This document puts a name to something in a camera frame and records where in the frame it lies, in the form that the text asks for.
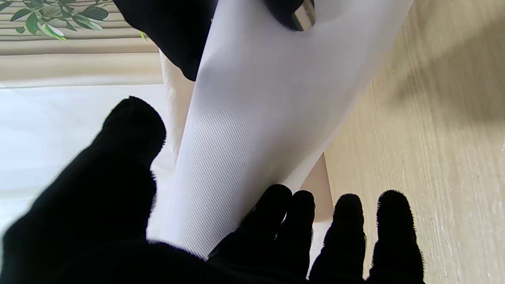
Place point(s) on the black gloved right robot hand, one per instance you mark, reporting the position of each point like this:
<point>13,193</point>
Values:
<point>173,27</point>

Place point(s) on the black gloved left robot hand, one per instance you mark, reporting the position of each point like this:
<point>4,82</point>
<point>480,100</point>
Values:
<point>98,221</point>

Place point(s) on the blue striped red-bordered mouse pad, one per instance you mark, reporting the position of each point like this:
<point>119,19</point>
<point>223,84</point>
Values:
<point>256,110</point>

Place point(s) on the beige pleated curtain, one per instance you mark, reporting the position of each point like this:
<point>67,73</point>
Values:
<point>98,45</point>

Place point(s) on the tall green leafy plant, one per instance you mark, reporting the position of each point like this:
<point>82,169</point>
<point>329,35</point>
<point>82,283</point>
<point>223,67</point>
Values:
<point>83,14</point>

